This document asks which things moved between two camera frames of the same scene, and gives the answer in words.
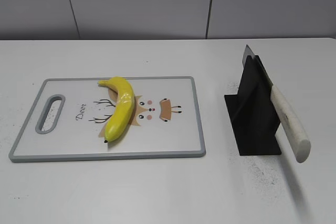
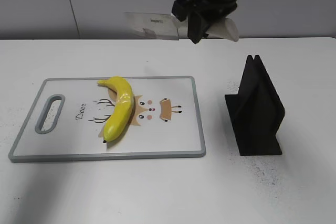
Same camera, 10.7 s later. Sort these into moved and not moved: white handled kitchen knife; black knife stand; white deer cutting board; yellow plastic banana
Moved: white handled kitchen knife
Not moved: yellow plastic banana; white deer cutting board; black knife stand
